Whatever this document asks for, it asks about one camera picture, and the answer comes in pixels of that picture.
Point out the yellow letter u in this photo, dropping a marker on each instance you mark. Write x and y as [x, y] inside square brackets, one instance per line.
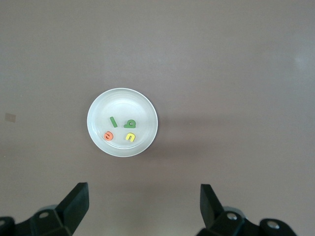
[128, 137]

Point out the brown tape patch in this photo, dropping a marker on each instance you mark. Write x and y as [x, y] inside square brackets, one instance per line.
[10, 117]

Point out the orange letter e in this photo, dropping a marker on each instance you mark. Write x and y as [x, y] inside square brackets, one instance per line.
[105, 136]

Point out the beige brown plate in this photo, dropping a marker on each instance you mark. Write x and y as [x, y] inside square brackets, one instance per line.
[123, 105]

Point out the green letter b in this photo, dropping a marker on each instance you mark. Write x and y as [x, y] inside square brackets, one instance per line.
[129, 126]

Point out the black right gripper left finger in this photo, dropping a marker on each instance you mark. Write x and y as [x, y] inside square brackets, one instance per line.
[76, 204]

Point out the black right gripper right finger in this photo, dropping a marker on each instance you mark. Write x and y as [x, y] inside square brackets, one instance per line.
[211, 209]

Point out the green letter l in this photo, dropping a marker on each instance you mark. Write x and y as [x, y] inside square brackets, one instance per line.
[113, 122]

